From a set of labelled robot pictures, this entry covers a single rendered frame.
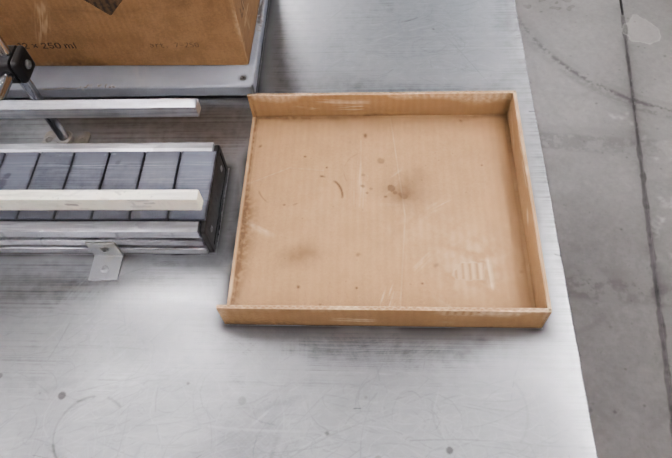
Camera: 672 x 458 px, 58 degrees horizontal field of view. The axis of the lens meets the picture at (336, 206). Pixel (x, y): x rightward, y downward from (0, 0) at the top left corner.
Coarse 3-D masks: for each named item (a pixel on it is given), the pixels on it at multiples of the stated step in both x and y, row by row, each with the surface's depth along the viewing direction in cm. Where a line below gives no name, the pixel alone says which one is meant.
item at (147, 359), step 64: (320, 0) 82; (384, 0) 82; (448, 0) 81; (512, 0) 80; (320, 64) 76; (384, 64) 75; (448, 64) 75; (512, 64) 74; (0, 128) 73; (64, 128) 73; (128, 128) 72; (192, 128) 72; (0, 256) 64; (64, 256) 63; (128, 256) 63; (192, 256) 62; (0, 320) 60; (64, 320) 59; (128, 320) 59; (192, 320) 59; (0, 384) 56; (64, 384) 56; (128, 384) 56; (192, 384) 55; (256, 384) 55; (320, 384) 55; (384, 384) 54; (448, 384) 54; (512, 384) 54; (576, 384) 54; (0, 448) 53; (64, 448) 53; (128, 448) 53; (192, 448) 52; (256, 448) 52; (320, 448) 52; (384, 448) 52; (448, 448) 51; (512, 448) 51; (576, 448) 51
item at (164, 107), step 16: (0, 112) 57; (16, 112) 57; (32, 112) 57; (48, 112) 57; (64, 112) 57; (80, 112) 57; (96, 112) 57; (112, 112) 57; (128, 112) 57; (144, 112) 57; (160, 112) 56; (176, 112) 56; (192, 112) 56
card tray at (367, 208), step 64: (256, 128) 71; (320, 128) 70; (384, 128) 69; (448, 128) 69; (512, 128) 67; (256, 192) 66; (320, 192) 65; (384, 192) 65; (448, 192) 64; (512, 192) 64; (256, 256) 62; (320, 256) 61; (384, 256) 61; (448, 256) 60; (512, 256) 60; (256, 320) 57; (320, 320) 57; (384, 320) 56; (448, 320) 56; (512, 320) 55
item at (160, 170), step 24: (0, 168) 64; (24, 168) 63; (48, 168) 63; (72, 168) 63; (96, 168) 63; (120, 168) 63; (144, 168) 63; (168, 168) 62; (192, 168) 62; (0, 216) 60; (24, 216) 60; (48, 216) 60; (72, 216) 60; (96, 216) 60; (120, 216) 60; (144, 216) 59; (168, 216) 60; (192, 216) 59
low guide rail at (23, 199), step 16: (0, 192) 58; (16, 192) 58; (32, 192) 57; (48, 192) 57; (64, 192) 57; (80, 192) 57; (96, 192) 57; (112, 192) 57; (128, 192) 57; (144, 192) 57; (160, 192) 57; (176, 192) 56; (192, 192) 56; (0, 208) 59; (16, 208) 58; (32, 208) 58; (48, 208) 58; (64, 208) 58; (80, 208) 58; (96, 208) 58; (112, 208) 58; (128, 208) 58; (144, 208) 58; (160, 208) 58; (176, 208) 57; (192, 208) 57
